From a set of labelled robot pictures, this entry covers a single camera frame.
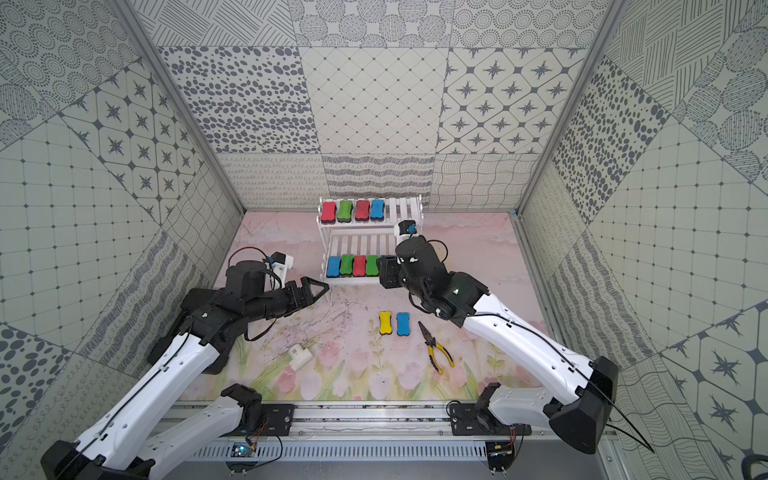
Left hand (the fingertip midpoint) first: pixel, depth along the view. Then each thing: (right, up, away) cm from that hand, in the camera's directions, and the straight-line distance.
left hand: (318, 285), depth 72 cm
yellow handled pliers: (+30, -20, +15) cm, 39 cm away
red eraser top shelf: (+1, +19, +9) cm, 22 cm away
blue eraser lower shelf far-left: (+1, +3, +14) cm, 14 cm away
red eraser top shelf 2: (+10, +20, +11) cm, 24 cm away
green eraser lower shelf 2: (+12, +4, +12) cm, 17 cm away
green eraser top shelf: (+5, +19, +9) cm, 21 cm away
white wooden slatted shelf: (+6, +14, +23) cm, 28 cm away
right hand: (+17, +6, 0) cm, 18 cm away
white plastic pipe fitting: (-8, -22, +9) cm, 25 cm away
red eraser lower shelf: (+8, +4, +15) cm, 17 cm away
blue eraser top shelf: (+14, +20, +11) cm, 26 cm away
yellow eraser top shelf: (+16, -14, +18) cm, 28 cm away
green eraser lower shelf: (+5, +4, +14) cm, 15 cm away
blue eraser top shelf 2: (+22, -15, +18) cm, 32 cm away
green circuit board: (-19, -40, -1) cm, 44 cm away
